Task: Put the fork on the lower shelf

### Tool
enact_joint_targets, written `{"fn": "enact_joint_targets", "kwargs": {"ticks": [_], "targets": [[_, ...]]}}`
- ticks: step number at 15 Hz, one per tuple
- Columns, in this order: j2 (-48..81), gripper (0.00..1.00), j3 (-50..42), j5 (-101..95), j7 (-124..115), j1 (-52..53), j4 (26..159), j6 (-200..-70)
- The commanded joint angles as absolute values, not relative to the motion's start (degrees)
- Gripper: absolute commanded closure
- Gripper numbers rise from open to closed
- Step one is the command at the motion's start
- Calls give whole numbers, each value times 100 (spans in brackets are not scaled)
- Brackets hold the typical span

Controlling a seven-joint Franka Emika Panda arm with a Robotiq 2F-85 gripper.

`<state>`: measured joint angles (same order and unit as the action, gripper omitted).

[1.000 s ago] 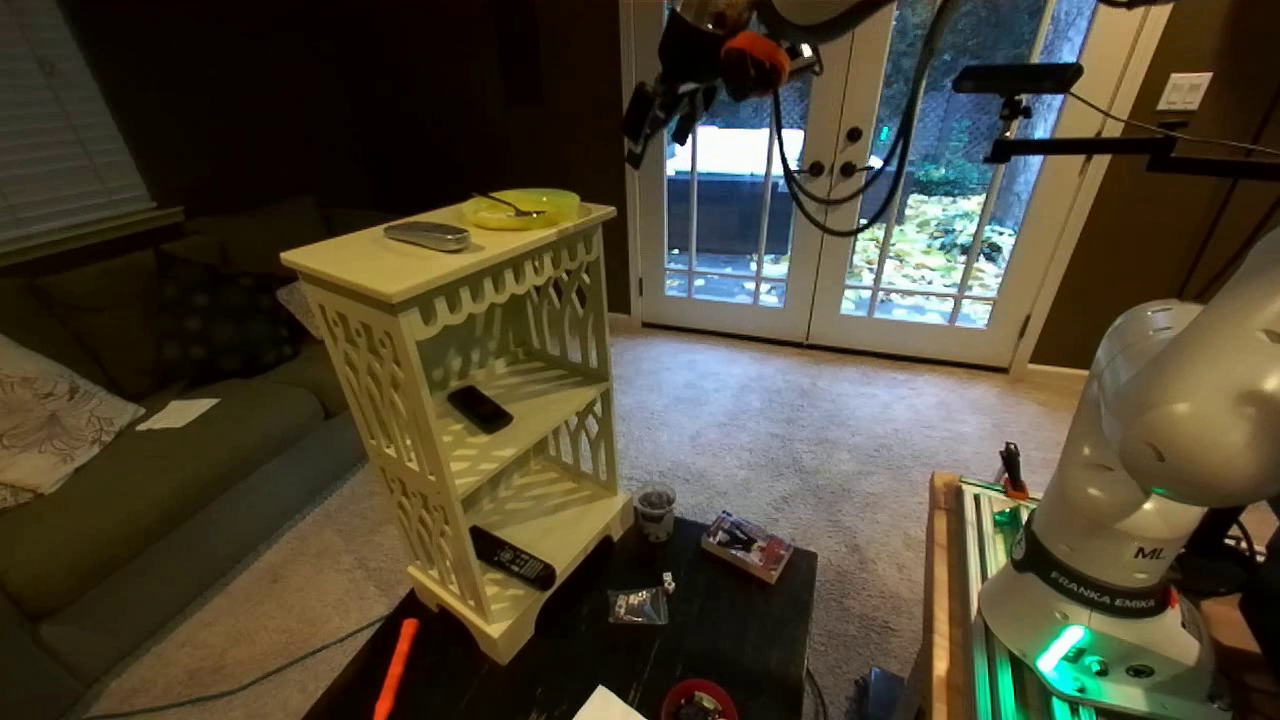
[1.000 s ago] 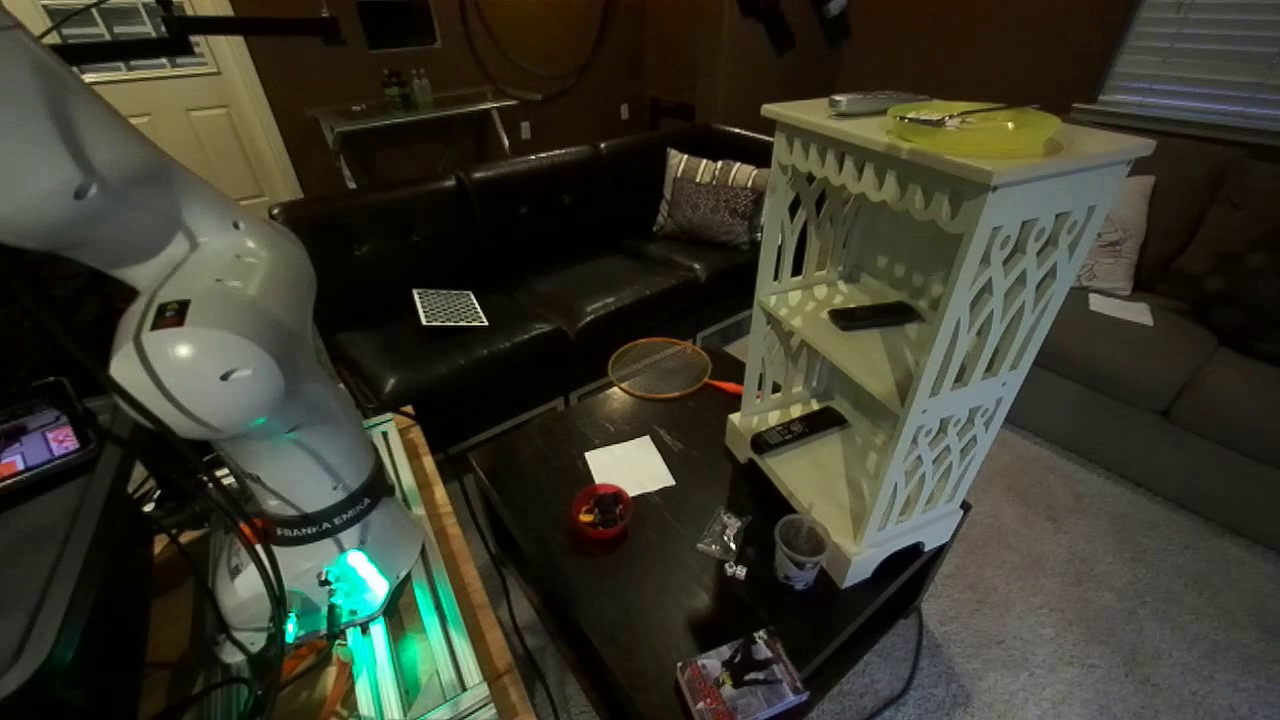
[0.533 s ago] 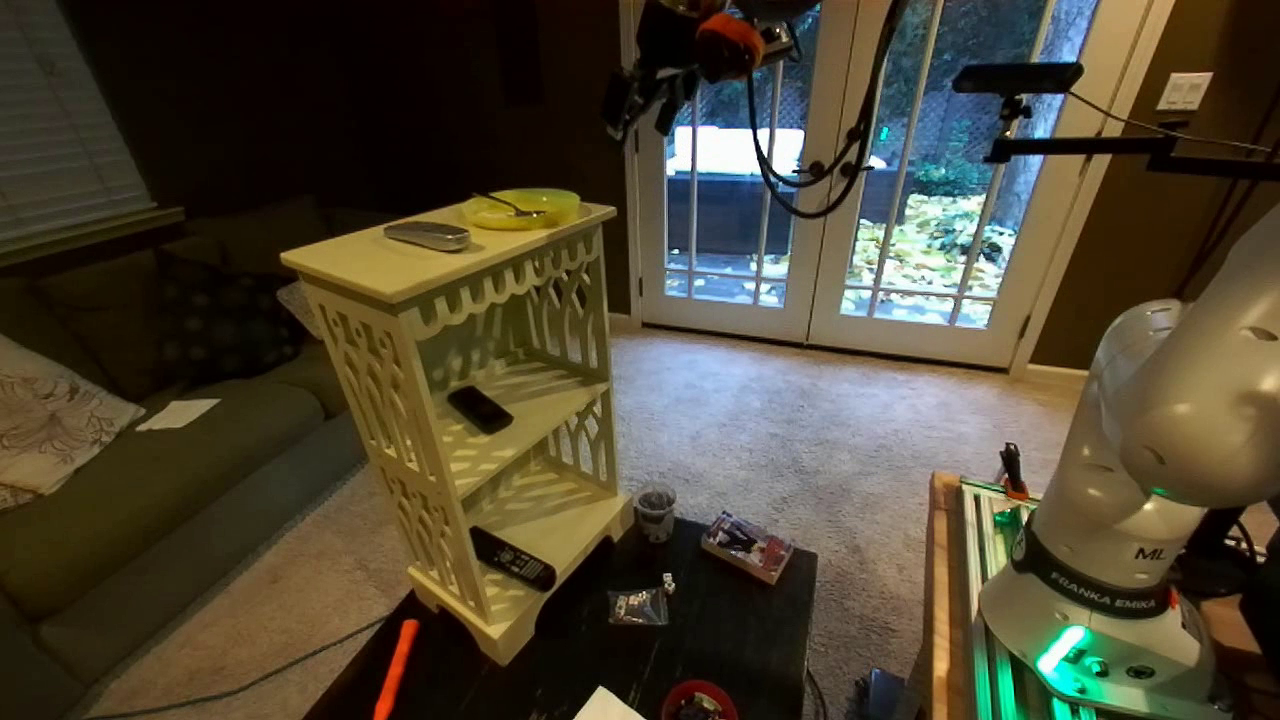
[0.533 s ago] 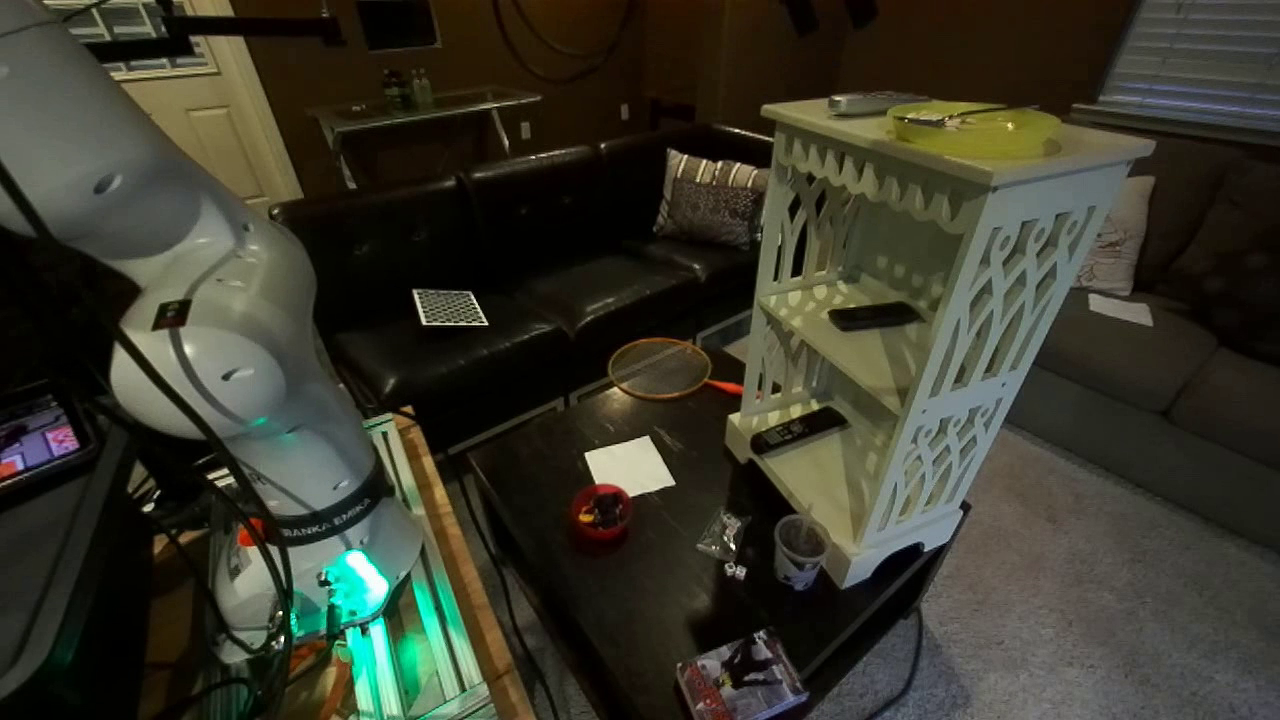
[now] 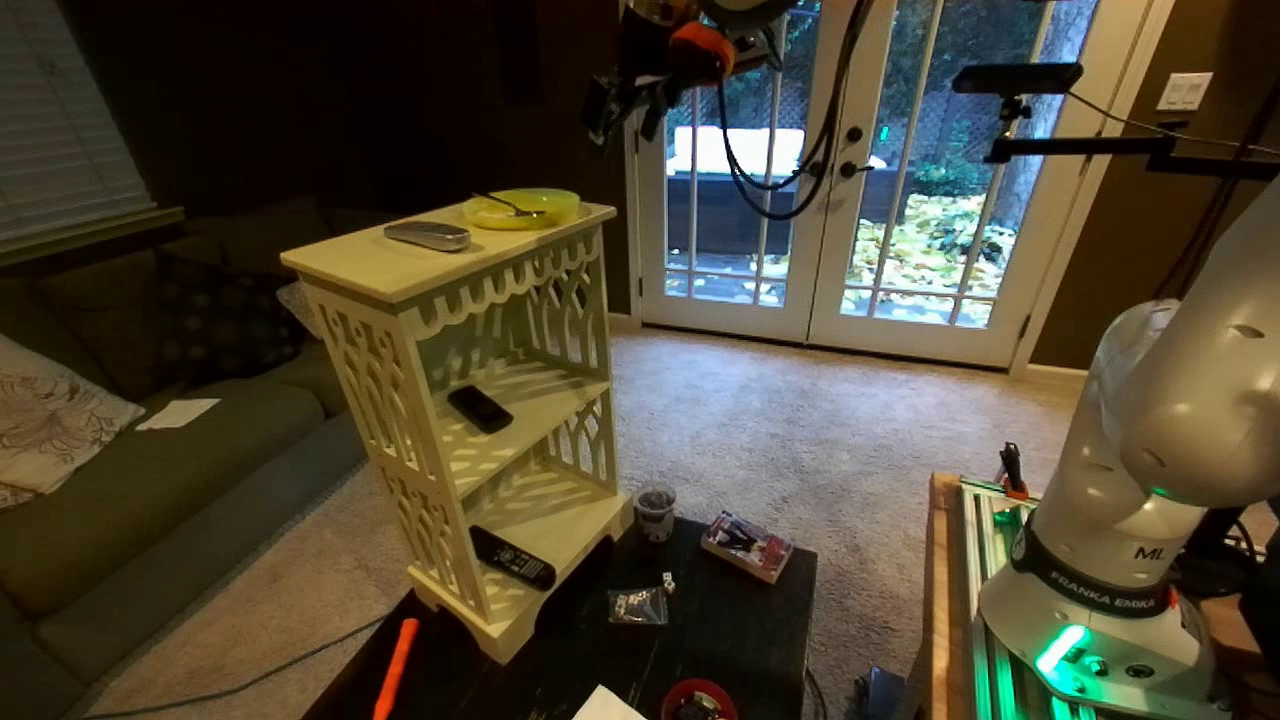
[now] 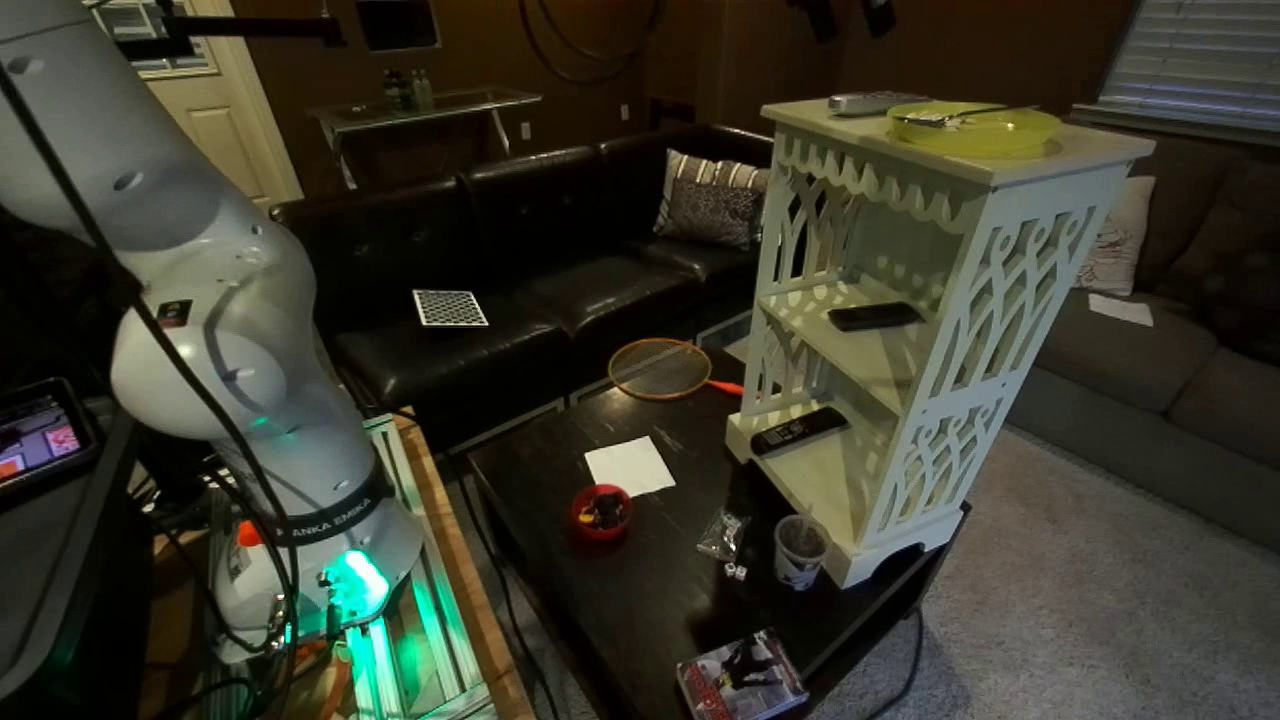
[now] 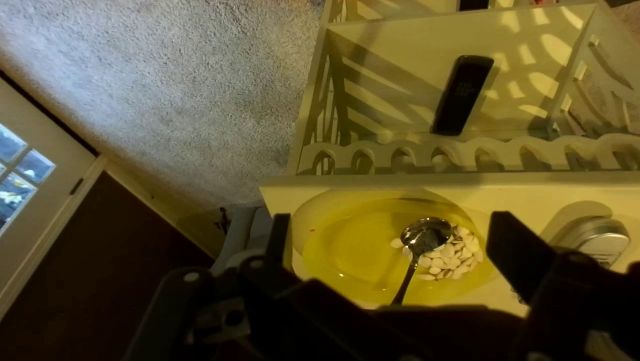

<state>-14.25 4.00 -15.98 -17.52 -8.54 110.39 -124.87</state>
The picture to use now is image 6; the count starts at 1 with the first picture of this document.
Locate light printed pillow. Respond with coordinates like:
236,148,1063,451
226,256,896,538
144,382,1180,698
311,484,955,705
1076,170,1161,300

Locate red round bowl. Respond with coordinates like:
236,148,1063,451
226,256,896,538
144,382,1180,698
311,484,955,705
569,481,639,546

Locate red and white magazine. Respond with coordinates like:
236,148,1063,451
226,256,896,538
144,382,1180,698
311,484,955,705
672,627,811,720

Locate white lattice shelf unit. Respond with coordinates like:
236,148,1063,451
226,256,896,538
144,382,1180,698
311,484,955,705
720,93,1161,592

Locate window blinds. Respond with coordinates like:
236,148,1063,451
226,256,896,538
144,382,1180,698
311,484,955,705
1073,0,1280,148

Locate black floor cable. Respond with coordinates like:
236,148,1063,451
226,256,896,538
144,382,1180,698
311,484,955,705
863,603,932,720

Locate grey fabric sofa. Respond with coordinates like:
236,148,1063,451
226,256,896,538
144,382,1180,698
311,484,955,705
1009,133,1280,557

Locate white panel door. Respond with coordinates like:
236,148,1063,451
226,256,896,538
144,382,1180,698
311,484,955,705
76,0,310,213

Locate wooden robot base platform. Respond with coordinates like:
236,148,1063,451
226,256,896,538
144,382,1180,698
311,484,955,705
356,412,535,720

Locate black coffee table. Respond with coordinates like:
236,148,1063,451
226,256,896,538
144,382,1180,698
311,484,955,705
463,347,971,720

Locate glass console table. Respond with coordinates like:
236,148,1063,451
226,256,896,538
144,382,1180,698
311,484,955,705
311,84,548,190

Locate grey remote control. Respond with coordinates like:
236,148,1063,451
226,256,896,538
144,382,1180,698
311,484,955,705
826,89,932,120

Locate patterned throw pillow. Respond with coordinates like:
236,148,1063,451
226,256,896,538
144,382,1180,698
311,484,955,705
651,142,771,251

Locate tablet screen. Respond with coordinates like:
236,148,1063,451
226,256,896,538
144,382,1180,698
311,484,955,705
0,375,99,510

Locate yellow-green plate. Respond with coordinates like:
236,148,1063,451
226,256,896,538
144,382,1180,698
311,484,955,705
884,100,1067,166

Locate white paper sheet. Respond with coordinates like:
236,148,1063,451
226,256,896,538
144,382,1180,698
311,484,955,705
1085,287,1161,333

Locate crumpled clear plastic wrapper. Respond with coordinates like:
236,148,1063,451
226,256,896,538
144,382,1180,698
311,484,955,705
692,510,753,583

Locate short black remote control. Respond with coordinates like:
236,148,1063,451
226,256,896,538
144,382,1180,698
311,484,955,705
826,300,928,335

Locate long black remote control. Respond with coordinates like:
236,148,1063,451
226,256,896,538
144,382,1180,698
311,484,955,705
748,402,854,460

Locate white bottle orange cap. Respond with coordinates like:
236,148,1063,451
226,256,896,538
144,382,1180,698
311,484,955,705
212,517,293,655

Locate black leather sofa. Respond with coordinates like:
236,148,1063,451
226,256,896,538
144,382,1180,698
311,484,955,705
268,120,776,454

